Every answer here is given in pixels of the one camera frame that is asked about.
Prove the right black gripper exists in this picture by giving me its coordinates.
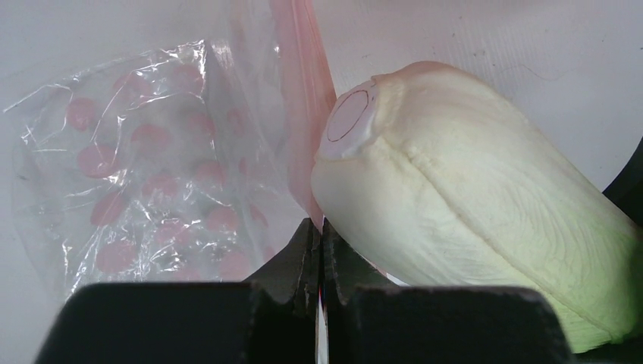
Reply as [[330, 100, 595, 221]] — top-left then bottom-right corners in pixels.
[[603, 140, 642, 227]]

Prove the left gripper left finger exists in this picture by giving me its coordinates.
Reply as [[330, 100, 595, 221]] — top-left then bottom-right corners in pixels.
[[36, 218, 320, 363]]

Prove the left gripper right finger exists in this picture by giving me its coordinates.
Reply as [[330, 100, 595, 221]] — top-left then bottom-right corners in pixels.
[[321, 222, 576, 363]]

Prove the napa cabbage toy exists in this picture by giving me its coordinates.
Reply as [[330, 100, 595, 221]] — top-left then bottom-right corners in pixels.
[[311, 61, 642, 353]]

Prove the clear zip top bag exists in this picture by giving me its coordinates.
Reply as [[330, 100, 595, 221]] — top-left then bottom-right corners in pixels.
[[4, 1, 334, 301]]

